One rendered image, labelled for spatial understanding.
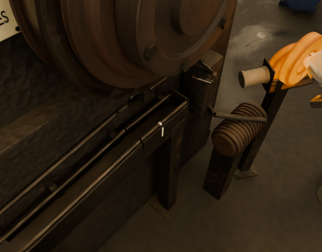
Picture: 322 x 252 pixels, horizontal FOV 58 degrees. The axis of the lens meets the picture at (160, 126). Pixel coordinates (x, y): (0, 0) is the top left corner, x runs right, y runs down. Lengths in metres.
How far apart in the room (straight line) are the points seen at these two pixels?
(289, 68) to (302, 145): 1.00
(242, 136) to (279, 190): 0.60
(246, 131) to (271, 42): 1.43
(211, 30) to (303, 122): 1.40
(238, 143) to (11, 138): 0.72
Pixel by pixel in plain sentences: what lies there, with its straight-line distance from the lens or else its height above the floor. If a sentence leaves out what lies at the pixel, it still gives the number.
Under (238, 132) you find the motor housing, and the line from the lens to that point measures 1.07.
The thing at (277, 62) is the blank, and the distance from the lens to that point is 1.04.
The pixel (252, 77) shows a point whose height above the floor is 0.69.
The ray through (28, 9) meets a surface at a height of 1.14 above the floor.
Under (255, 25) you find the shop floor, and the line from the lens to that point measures 2.59.
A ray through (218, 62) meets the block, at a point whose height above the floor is 0.79.
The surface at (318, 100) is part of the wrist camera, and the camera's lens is 0.93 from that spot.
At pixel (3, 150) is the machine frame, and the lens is 0.66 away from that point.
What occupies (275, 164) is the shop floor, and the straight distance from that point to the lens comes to 1.69.
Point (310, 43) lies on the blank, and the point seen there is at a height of 0.90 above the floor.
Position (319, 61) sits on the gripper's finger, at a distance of 0.88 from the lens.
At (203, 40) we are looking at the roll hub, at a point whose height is 1.02.
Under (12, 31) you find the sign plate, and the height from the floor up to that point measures 1.07.
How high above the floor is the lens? 1.36
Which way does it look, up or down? 52 degrees down
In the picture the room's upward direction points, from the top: straight up
